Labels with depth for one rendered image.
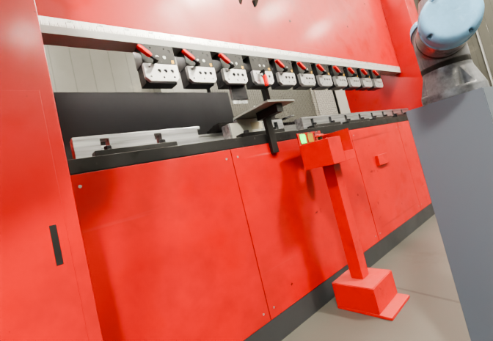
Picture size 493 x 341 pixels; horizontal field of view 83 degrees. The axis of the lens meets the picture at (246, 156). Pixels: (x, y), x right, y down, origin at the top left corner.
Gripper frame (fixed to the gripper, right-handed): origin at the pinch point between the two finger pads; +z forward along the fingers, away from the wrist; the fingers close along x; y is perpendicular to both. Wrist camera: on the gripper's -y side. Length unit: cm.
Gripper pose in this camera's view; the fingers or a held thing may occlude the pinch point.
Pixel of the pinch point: (246, 1)
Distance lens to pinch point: 111.3
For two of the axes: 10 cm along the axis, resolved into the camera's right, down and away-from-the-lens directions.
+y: 6.1, 3.2, -7.2
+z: -0.8, 9.3, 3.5
